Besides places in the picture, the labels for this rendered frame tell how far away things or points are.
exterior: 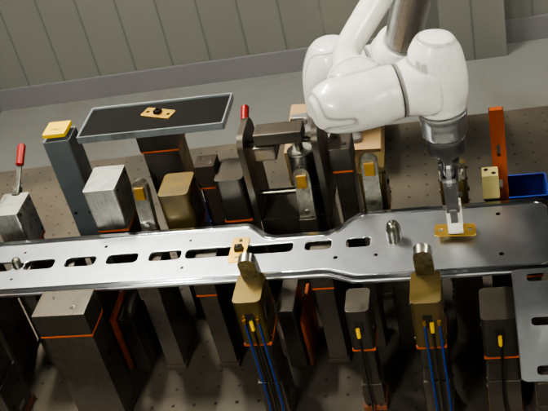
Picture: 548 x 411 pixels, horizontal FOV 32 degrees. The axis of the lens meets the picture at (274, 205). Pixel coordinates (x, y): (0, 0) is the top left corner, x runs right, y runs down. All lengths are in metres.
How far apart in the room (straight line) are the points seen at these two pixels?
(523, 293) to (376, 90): 0.48
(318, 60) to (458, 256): 0.88
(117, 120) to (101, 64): 2.68
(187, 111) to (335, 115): 0.67
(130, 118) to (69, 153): 0.18
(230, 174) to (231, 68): 2.73
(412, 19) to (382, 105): 0.80
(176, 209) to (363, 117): 0.63
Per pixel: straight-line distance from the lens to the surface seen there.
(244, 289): 1.89
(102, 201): 2.21
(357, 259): 1.96
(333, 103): 1.70
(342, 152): 2.09
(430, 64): 1.70
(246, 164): 2.09
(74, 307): 2.02
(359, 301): 1.88
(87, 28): 4.95
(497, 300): 1.86
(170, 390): 2.23
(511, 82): 4.46
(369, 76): 1.71
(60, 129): 2.39
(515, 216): 2.03
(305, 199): 2.10
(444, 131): 1.78
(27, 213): 2.37
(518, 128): 2.85
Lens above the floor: 2.25
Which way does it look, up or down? 35 degrees down
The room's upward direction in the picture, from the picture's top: 14 degrees counter-clockwise
